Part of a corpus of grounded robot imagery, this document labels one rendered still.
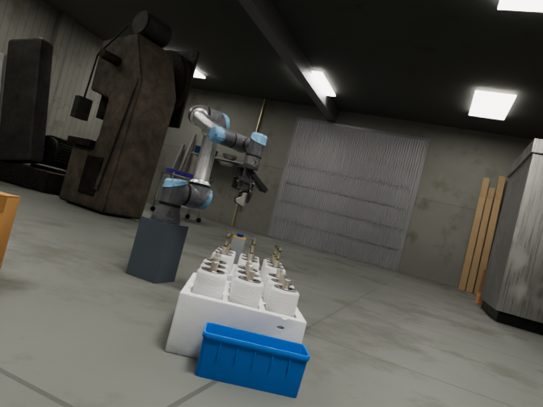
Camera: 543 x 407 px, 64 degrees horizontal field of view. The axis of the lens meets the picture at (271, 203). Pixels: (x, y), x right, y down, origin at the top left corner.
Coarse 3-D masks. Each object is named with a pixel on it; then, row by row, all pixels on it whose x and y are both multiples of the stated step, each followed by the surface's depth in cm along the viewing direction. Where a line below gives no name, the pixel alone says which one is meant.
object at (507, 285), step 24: (528, 168) 442; (528, 192) 436; (504, 216) 527; (528, 216) 434; (504, 240) 483; (528, 240) 431; (504, 264) 446; (528, 264) 429; (504, 288) 434; (528, 288) 426; (504, 312) 431; (528, 312) 424
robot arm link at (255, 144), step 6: (258, 132) 194; (252, 138) 193; (258, 138) 193; (264, 138) 194; (246, 144) 196; (252, 144) 193; (258, 144) 193; (264, 144) 195; (246, 150) 195; (252, 150) 193; (258, 150) 193; (252, 156) 200; (258, 156) 193
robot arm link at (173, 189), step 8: (168, 184) 219; (176, 184) 219; (184, 184) 221; (168, 192) 218; (176, 192) 219; (184, 192) 222; (160, 200) 220; (168, 200) 218; (176, 200) 219; (184, 200) 223
